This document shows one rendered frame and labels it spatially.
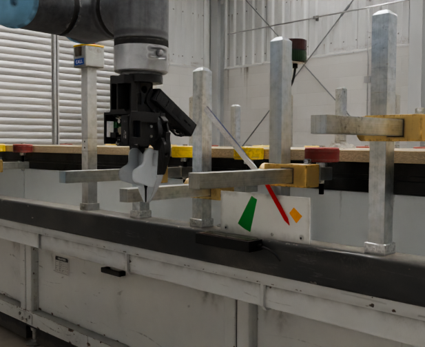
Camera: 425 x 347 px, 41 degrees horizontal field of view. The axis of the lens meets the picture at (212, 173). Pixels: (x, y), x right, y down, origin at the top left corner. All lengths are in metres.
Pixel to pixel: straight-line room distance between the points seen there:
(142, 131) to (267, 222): 0.48
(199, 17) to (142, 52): 10.93
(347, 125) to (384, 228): 0.28
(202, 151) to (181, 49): 10.06
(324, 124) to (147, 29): 0.32
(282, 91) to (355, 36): 8.67
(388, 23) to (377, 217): 0.37
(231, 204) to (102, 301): 1.05
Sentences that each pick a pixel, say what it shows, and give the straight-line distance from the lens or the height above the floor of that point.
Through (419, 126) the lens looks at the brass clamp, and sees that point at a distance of 1.11.
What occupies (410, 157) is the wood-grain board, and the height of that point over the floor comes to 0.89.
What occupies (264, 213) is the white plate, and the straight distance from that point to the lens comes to 1.31.
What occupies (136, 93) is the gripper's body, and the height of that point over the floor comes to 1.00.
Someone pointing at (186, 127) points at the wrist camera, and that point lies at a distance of 1.01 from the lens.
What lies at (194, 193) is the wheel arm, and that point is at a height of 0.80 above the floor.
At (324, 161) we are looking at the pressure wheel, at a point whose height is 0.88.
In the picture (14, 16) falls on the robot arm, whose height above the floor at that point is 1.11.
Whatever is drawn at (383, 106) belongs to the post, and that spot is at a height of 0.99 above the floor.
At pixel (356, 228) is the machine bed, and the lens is 1.44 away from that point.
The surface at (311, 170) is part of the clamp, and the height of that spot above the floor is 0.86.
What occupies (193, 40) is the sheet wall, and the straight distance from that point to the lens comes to 11.71.
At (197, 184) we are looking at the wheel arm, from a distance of 1.05.
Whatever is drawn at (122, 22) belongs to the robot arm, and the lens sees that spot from 0.96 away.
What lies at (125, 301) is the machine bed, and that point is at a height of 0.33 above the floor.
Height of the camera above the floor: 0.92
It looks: 3 degrees down
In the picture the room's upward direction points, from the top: straight up
